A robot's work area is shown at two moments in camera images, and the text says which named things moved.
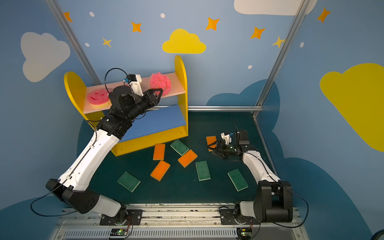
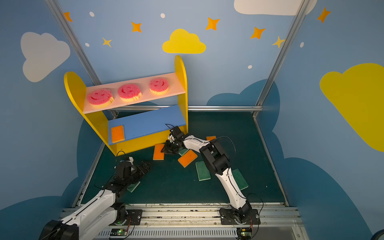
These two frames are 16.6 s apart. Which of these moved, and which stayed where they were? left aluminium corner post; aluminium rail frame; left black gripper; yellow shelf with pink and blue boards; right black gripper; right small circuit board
Moved: right black gripper; left black gripper
Stayed: right small circuit board; left aluminium corner post; yellow shelf with pink and blue boards; aluminium rail frame
